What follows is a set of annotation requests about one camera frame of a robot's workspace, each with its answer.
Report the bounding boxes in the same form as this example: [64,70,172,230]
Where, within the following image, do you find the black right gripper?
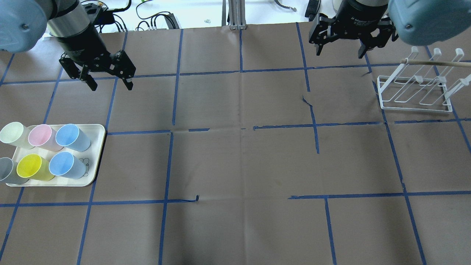
[308,0,399,59]

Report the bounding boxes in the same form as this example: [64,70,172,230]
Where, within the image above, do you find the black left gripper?
[57,25,136,92]

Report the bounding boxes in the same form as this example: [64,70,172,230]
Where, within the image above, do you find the light blue cup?
[55,124,91,152]

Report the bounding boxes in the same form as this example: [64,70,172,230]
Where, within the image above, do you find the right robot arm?
[308,0,471,59]

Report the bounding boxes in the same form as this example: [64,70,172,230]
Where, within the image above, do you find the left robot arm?
[0,0,136,91]

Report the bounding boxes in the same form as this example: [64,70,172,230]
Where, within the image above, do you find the pink cup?
[28,124,64,152]

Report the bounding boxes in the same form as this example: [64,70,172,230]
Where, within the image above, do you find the blue cup on tray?
[49,152,87,179]

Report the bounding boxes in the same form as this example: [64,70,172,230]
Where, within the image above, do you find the light green cup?
[0,122,34,149]

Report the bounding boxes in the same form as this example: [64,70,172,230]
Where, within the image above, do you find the yellow cup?
[16,154,54,181]

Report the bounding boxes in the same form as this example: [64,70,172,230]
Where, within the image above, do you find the grey cup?
[0,157,29,185]

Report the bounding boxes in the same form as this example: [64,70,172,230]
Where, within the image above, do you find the cream plastic tray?
[5,124,107,187]

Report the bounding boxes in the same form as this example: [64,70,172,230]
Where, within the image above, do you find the black cables on desk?
[110,0,181,32]

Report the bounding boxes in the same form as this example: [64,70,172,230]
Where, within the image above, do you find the white wire cup rack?
[376,46,470,113]

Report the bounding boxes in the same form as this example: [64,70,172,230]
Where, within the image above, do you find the aluminium frame post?
[223,0,247,30]

